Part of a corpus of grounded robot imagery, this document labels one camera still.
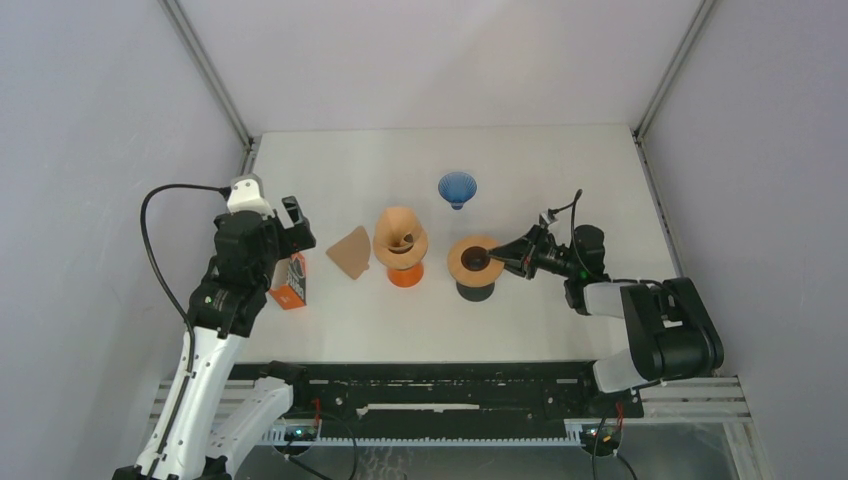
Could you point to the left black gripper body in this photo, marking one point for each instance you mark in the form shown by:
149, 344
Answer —
281, 241

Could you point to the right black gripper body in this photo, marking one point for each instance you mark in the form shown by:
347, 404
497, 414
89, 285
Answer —
551, 256

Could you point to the red black carafe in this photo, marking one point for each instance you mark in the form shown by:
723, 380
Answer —
475, 259

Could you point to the orange coffee filter box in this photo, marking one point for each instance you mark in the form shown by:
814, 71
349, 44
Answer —
288, 287

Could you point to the brown paper coffee filter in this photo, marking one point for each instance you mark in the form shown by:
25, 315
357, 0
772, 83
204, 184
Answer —
352, 253
398, 228

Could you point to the blue glass dripper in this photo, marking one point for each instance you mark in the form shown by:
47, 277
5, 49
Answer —
457, 188

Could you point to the orange glass carafe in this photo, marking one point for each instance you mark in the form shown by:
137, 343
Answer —
406, 278

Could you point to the wooden dripper ring holder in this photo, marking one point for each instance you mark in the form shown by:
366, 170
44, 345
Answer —
401, 261

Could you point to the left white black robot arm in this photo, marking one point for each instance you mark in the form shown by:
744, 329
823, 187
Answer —
221, 314

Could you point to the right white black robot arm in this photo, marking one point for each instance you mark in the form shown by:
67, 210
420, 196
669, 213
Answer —
670, 333

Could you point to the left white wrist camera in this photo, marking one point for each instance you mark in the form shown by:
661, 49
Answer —
246, 194

